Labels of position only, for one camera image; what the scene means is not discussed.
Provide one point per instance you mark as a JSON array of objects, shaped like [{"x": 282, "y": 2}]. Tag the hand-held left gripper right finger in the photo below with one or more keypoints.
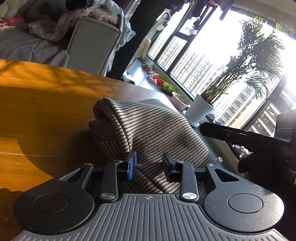
[{"x": 168, "y": 166}]

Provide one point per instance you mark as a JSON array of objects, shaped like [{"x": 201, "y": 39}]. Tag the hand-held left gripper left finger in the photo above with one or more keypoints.
[{"x": 131, "y": 165}]

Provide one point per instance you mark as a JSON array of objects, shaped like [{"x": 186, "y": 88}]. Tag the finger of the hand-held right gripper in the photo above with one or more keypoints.
[{"x": 219, "y": 132}]

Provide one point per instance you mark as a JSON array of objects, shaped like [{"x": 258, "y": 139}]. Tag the grey striped sweater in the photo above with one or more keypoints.
[{"x": 150, "y": 120}]

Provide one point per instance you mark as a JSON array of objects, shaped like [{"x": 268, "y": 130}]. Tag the hanging dark clothes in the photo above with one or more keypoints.
[{"x": 198, "y": 7}]

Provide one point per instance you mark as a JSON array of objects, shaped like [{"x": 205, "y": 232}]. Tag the pile of clothes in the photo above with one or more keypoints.
[{"x": 101, "y": 14}]

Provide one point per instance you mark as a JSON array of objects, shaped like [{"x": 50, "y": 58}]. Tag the person's right hand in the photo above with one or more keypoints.
[{"x": 246, "y": 164}]

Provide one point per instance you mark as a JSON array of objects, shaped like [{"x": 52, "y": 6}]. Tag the white plant saucer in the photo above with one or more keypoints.
[{"x": 194, "y": 124}]

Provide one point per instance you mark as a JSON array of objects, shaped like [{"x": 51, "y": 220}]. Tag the potted palm in white pot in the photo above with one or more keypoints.
[{"x": 198, "y": 111}]

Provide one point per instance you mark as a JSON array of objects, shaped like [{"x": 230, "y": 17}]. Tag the black framed window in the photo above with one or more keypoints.
[{"x": 269, "y": 97}]

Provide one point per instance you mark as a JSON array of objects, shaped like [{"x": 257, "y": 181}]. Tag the pink basin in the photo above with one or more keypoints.
[{"x": 179, "y": 104}]

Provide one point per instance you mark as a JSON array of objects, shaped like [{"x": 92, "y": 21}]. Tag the green seedling tray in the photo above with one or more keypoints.
[{"x": 168, "y": 88}]

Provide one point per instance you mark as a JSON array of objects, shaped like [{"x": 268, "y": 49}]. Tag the red basin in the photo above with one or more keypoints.
[{"x": 160, "y": 80}]

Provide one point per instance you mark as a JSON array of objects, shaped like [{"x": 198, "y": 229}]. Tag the pink shoe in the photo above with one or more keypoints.
[
  {"x": 153, "y": 80},
  {"x": 152, "y": 73}
]

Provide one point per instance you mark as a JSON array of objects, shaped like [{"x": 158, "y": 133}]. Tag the small potted plant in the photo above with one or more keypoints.
[{"x": 146, "y": 67}]

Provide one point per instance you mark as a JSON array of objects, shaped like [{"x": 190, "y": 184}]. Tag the beige towel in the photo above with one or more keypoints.
[{"x": 145, "y": 45}]

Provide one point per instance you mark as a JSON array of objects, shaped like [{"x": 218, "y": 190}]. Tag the grey armchair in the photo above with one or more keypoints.
[{"x": 92, "y": 44}]

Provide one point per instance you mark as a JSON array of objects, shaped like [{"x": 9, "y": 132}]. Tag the crumpled white pink clothing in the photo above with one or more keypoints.
[{"x": 53, "y": 30}]

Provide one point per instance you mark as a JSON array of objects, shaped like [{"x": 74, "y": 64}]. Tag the grey sofa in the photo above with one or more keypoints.
[{"x": 23, "y": 44}]

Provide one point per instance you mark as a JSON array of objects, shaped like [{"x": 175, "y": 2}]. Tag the grey plush cushion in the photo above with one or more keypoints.
[{"x": 46, "y": 8}]

